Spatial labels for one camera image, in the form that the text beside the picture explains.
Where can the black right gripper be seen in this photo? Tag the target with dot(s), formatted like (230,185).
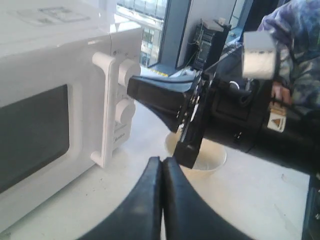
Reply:
(233,117)

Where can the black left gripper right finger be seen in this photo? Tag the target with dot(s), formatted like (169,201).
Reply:
(186,215)

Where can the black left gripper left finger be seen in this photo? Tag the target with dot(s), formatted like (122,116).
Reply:
(139,216)

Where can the cream paper bowl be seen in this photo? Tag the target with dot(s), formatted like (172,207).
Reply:
(212,156)

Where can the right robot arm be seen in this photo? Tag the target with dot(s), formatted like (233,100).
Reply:
(289,137)

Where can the white Midea microwave body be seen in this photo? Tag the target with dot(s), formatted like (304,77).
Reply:
(105,31)

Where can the white lower timer knob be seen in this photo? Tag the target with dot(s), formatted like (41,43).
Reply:
(125,110)

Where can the white upper power knob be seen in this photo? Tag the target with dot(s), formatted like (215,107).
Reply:
(127,69)

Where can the background equipment rack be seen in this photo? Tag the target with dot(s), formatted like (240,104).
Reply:
(210,38)

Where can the warning label sticker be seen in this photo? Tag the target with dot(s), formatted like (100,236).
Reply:
(50,16)

